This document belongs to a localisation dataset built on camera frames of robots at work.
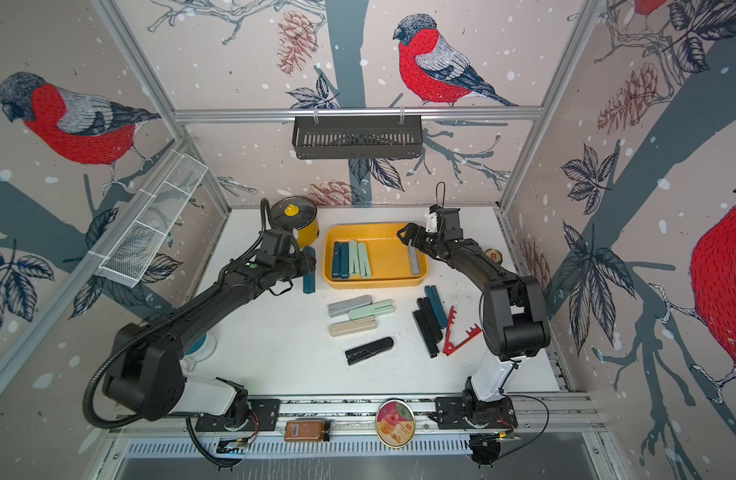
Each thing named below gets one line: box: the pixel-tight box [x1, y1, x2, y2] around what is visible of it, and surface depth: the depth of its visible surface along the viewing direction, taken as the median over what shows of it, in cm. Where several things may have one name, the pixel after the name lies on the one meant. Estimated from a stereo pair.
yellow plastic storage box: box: [323, 223, 429, 290], surface depth 106 cm
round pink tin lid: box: [375, 398, 416, 449], surface depth 71 cm
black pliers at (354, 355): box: [345, 336, 394, 366], surface depth 85 cm
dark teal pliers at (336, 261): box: [332, 242, 342, 279], surface depth 103 cm
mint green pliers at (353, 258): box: [349, 240, 360, 276], surface depth 105 cm
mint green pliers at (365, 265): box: [358, 242, 372, 279], surface depth 103 cm
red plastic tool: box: [443, 306, 482, 356], surface depth 88 cm
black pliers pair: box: [412, 309, 439, 358], surface depth 88 cm
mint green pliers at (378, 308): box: [348, 299, 395, 321], surface depth 92 cm
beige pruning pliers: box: [328, 316, 377, 337], surface depth 90 cm
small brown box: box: [284, 420, 325, 442], surface depth 70 cm
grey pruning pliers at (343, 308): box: [328, 294, 373, 318], surface depth 93 cm
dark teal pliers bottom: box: [340, 242, 350, 279], surface depth 103 cm
